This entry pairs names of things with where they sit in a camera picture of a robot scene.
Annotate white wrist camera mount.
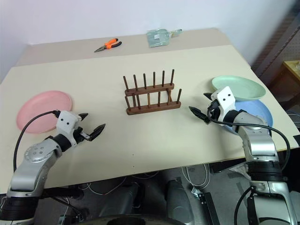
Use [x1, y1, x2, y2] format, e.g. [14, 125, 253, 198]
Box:
[56, 111, 81, 142]
[211, 86, 236, 118]

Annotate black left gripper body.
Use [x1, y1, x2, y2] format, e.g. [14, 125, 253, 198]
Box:
[72, 126, 92, 144]

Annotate dark grey rounded shell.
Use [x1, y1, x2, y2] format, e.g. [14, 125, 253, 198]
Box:
[165, 180, 195, 225]

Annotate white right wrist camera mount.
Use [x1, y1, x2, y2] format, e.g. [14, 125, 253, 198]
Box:
[211, 86, 236, 118]

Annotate pink plate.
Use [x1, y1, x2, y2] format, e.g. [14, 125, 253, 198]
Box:
[16, 90, 76, 135]

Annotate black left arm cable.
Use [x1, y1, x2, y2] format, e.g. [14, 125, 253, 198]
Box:
[13, 110, 60, 173]

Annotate black metal bracket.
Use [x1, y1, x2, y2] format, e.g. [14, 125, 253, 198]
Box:
[191, 186, 220, 225]

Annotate green plate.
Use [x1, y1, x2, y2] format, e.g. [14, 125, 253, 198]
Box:
[211, 75, 267, 102]

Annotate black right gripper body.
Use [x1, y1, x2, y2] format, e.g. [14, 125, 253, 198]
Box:
[207, 99, 222, 120]

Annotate pale green plastic packet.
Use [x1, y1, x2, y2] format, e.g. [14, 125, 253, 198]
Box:
[146, 28, 172, 48]

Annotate blue plate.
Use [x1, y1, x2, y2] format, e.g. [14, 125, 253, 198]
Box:
[222, 99, 274, 135]

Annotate wooden dish rack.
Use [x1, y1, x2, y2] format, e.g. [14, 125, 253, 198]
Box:
[123, 68, 183, 115]

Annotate light wooden box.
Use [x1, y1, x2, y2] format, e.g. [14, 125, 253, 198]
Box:
[282, 60, 300, 82]

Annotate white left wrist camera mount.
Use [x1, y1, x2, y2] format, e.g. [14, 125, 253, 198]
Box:
[56, 111, 81, 142]

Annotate white floor cable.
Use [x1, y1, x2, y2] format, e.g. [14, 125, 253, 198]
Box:
[181, 163, 210, 188]

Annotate orange handled pliers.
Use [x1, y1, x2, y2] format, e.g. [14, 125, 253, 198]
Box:
[94, 38, 123, 53]

